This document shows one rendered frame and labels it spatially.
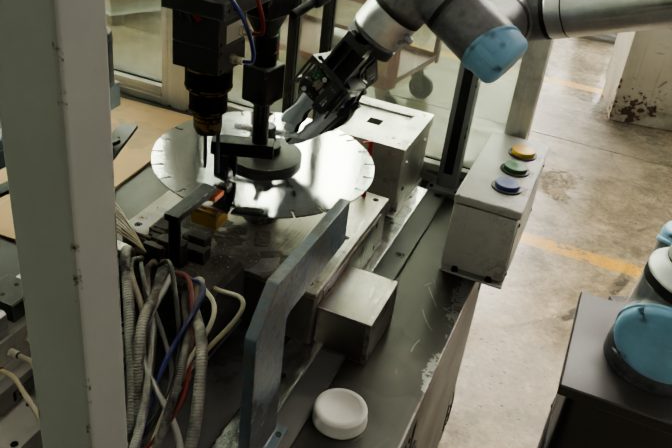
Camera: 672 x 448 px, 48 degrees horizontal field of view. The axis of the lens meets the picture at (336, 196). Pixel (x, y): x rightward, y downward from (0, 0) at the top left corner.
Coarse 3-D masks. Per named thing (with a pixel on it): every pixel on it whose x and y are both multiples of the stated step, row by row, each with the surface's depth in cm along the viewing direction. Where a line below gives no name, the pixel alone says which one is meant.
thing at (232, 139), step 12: (264, 108) 99; (264, 120) 100; (252, 132) 101; (264, 132) 101; (228, 144) 101; (240, 144) 101; (252, 144) 101; (264, 144) 102; (228, 156) 104; (240, 156) 102; (252, 156) 102; (264, 156) 102
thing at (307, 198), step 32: (192, 128) 118; (224, 128) 119; (160, 160) 108; (192, 160) 109; (320, 160) 113; (352, 160) 114; (224, 192) 102; (256, 192) 103; (288, 192) 104; (320, 192) 105; (352, 192) 106
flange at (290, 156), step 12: (276, 144) 111; (288, 144) 114; (276, 156) 110; (288, 156) 111; (300, 156) 112; (240, 168) 108; (252, 168) 107; (264, 168) 107; (276, 168) 108; (288, 168) 108
